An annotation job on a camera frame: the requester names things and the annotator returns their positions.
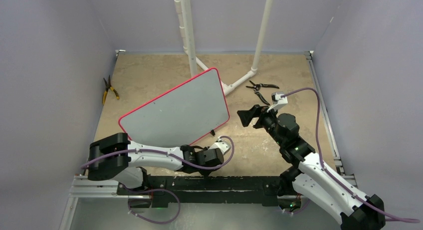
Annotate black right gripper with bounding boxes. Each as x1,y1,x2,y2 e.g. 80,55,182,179
237,104,285,147

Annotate red framed whiteboard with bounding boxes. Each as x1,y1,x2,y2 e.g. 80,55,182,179
118,68,230,147

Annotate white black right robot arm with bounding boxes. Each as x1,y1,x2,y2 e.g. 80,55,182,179
237,105,386,230

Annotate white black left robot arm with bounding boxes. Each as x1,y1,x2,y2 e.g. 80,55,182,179
81,133,234,195

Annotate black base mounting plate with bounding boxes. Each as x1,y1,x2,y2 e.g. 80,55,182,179
117,176,297,208

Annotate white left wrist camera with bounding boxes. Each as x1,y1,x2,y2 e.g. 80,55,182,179
210,139,231,155

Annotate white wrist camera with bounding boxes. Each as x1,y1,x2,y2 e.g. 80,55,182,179
266,91,288,112
210,139,231,155

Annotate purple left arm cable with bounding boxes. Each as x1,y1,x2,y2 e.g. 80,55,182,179
81,135,235,171

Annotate black handled pliers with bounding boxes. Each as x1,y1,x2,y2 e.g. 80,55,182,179
245,80,280,106

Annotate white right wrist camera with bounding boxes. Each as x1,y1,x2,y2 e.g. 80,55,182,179
266,91,288,112

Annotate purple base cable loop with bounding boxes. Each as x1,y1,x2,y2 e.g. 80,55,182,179
122,185,182,225

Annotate yellow handled pliers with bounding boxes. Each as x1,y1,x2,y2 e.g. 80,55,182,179
102,75,120,105

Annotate white PVC pipe frame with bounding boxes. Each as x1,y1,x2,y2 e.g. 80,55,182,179
173,0,275,96

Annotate metal corner bracket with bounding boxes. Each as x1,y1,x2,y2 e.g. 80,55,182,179
115,49,126,57

